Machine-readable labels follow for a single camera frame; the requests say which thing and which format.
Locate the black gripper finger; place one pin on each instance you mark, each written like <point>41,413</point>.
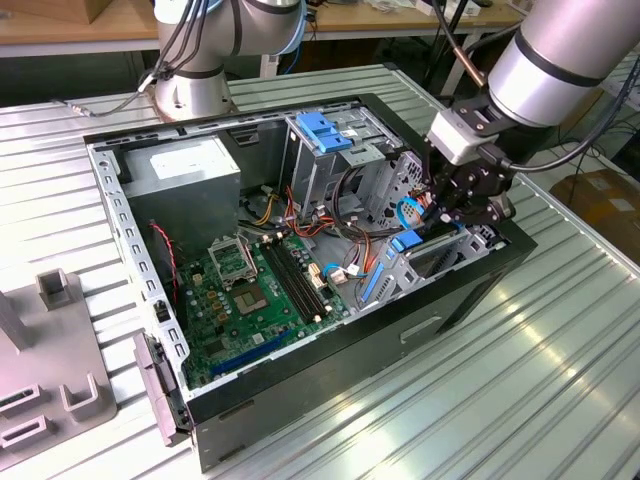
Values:
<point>433,175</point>
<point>500,212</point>

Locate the hard disk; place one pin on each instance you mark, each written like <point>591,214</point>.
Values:
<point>407,241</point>

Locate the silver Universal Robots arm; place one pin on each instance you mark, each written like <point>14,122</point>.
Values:
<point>550,65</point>

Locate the metal disk bay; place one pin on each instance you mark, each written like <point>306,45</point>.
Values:
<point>400,280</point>

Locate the black tripod stand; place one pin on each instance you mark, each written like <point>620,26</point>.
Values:
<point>433,74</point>

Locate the large flat cardboard box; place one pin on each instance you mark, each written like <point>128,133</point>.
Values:
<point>605,205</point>

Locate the blue plastic drive latch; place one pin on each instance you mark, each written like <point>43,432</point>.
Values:
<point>320,130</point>

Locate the metal optical drive cage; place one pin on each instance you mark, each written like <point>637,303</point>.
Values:
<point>310,170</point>

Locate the black RAM slot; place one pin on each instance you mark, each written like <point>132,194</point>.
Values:
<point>300,278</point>
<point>307,275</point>
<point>293,281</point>
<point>286,284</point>

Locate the small white box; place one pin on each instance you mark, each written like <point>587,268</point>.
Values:
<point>422,6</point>

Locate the metal slat side table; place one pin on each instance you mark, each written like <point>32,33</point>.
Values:
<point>631,70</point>

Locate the metal locking lever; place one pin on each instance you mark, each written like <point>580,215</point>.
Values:
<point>248,252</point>

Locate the black open PC case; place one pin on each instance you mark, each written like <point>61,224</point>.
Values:
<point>350,360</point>

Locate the CPU socket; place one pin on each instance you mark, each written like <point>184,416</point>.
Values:
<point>250,300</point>

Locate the grey power supply unit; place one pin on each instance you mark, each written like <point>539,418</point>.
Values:
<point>180,210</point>

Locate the blue expansion slot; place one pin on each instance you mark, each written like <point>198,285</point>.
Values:
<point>250,357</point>

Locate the green motherboard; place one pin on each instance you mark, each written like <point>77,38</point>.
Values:
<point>200,310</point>

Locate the black square chipset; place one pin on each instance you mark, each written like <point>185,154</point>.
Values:
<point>215,346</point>

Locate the black case fan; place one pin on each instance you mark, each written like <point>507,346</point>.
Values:
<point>162,270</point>

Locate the grey card retainer flap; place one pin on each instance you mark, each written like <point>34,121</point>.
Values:
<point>157,385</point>

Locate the small brown cardboard box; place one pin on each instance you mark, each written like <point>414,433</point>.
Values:
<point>115,10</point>

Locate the wooden desk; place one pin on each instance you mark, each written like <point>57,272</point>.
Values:
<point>60,27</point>

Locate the grey parts rack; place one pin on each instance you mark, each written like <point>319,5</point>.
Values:
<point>55,360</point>

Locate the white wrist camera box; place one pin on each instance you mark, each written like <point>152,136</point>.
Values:
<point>452,137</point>

